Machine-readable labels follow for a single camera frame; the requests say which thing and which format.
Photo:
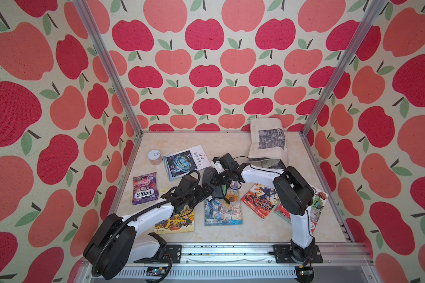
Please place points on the cream printed canvas bag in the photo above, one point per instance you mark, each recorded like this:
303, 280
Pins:
269, 148

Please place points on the purple candy bag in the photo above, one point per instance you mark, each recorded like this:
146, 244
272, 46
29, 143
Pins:
145, 189

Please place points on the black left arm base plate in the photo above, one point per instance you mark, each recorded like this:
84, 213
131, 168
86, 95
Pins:
173, 252

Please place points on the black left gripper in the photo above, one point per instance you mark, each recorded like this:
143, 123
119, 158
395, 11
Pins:
200, 191

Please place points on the blue robot sunflower magazine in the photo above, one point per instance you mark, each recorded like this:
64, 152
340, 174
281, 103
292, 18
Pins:
227, 211

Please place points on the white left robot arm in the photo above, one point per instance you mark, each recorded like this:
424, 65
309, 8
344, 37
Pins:
116, 242

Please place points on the clear tape roll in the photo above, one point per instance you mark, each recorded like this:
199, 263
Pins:
155, 157

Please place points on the aluminium corner post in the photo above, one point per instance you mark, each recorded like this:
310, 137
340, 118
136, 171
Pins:
371, 14
87, 18

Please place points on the grey green microfibre cloth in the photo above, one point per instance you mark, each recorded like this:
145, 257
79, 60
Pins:
209, 182

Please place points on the right rear aluminium corner post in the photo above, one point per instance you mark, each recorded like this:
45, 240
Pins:
371, 14

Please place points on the left rear aluminium corner post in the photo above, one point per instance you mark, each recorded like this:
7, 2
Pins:
87, 18

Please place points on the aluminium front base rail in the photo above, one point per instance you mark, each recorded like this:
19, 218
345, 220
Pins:
343, 262

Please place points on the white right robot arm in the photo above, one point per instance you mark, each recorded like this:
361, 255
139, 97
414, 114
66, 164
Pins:
295, 194

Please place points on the white book with blue vortex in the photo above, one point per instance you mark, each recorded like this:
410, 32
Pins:
179, 164

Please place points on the yellow Chinese history picture book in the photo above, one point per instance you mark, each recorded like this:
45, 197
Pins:
177, 223

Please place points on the red black manga book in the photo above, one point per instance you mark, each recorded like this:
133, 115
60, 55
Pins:
261, 200

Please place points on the red green cover book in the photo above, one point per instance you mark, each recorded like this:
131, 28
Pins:
319, 200

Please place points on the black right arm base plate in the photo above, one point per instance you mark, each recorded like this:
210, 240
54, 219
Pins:
292, 254

